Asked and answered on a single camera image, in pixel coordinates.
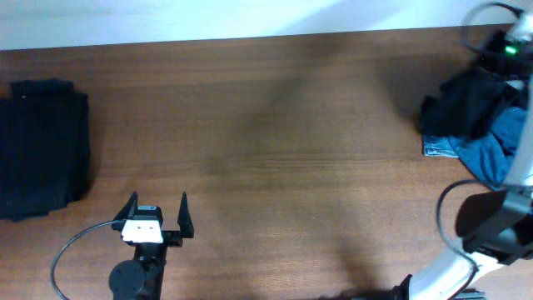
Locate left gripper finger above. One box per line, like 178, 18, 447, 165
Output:
177, 192, 195, 238
113, 192, 138, 221

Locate black t-shirt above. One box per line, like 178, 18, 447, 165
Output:
418, 68, 529, 139

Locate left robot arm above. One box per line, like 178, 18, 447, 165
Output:
108, 192, 195, 300

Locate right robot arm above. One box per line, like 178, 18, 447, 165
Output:
386, 8, 532, 300

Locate black fabric storage container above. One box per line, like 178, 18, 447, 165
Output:
1, 79, 91, 221

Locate blue denim jeans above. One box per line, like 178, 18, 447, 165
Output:
423, 107, 527, 190

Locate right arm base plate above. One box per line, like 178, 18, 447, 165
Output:
453, 290, 487, 300

